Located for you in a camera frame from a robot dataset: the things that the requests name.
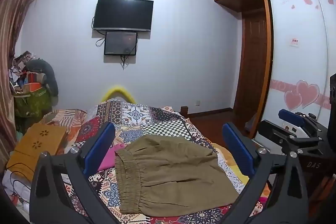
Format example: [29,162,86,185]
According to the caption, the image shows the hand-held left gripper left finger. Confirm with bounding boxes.
[29,122,124,224]

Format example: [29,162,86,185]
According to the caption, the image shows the pink cloth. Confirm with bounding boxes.
[98,143,126,171]

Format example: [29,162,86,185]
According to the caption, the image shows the thin black cable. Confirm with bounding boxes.
[10,179,30,197]

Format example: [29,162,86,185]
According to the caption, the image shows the white printed cloth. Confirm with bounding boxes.
[2,169,32,220]

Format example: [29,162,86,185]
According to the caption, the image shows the orange box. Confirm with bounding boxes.
[22,82,43,94]

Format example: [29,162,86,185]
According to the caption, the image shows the olive green pants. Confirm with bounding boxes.
[115,134,247,215]

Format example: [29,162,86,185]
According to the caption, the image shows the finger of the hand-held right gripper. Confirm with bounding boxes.
[259,120,326,156]
[278,109,319,136]

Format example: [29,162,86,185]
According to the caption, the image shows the white heart-print sliding door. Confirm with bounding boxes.
[251,0,336,142]

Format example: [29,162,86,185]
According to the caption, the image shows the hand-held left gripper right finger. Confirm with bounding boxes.
[222,122,309,224]

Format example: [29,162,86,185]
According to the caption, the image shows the orange striped patterned cloth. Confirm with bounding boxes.
[39,109,88,144]

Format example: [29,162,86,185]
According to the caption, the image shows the black television cable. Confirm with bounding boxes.
[91,15,106,47]

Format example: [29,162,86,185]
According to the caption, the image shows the green fabric bag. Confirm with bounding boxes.
[14,88,52,117]

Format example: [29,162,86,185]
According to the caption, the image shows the striped brown curtain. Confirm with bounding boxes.
[0,0,45,174]

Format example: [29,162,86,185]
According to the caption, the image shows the black wall television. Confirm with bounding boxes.
[93,0,154,32]

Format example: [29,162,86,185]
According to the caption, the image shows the yellow curved bed rail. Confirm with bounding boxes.
[101,85,136,104]

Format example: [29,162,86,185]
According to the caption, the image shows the small black wall monitor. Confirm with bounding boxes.
[104,31,138,56]

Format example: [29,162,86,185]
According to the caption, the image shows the patchwork patterned bed blanket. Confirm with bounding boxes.
[39,98,271,224]

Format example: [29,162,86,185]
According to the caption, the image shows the brown wooden door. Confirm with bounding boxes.
[233,0,269,116]

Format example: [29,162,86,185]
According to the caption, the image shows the pile of mixed clutter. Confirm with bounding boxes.
[8,51,40,95]

